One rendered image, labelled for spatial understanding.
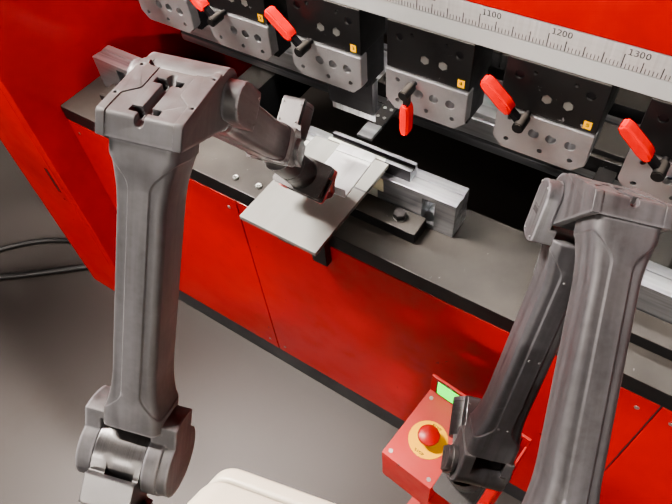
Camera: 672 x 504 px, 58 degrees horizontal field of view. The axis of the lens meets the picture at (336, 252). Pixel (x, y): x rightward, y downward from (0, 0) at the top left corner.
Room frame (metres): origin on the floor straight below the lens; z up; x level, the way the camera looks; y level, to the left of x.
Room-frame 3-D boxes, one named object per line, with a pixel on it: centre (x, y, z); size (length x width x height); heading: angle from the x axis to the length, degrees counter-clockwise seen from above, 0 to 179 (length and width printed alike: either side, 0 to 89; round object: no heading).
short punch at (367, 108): (0.95, -0.07, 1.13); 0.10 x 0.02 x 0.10; 51
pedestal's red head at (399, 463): (0.36, -0.17, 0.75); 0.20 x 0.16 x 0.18; 45
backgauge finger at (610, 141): (0.77, -0.53, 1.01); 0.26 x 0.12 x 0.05; 141
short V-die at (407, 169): (0.92, -0.10, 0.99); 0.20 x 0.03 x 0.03; 51
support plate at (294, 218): (0.83, 0.03, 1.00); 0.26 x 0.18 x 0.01; 141
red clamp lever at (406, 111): (0.80, -0.15, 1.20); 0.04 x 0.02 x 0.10; 141
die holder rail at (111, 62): (1.29, 0.36, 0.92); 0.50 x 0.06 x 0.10; 51
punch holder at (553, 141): (0.71, -0.36, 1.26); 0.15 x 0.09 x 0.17; 51
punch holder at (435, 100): (0.83, -0.20, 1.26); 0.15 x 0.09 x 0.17; 51
